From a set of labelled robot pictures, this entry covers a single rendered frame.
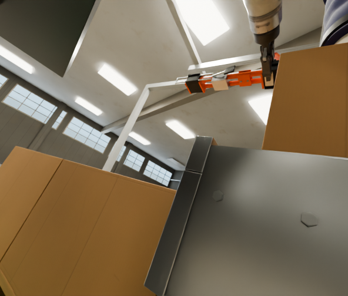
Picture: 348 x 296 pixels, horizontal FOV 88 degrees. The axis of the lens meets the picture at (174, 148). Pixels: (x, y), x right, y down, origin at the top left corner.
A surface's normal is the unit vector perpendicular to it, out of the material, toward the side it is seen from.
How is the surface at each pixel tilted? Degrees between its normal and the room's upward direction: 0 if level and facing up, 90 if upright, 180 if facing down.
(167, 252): 90
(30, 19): 180
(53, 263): 90
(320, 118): 90
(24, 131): 90
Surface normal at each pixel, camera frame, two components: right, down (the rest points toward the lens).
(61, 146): 0.63, -0.06
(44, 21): -0.34, 0.88
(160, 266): -0.46, -0.48
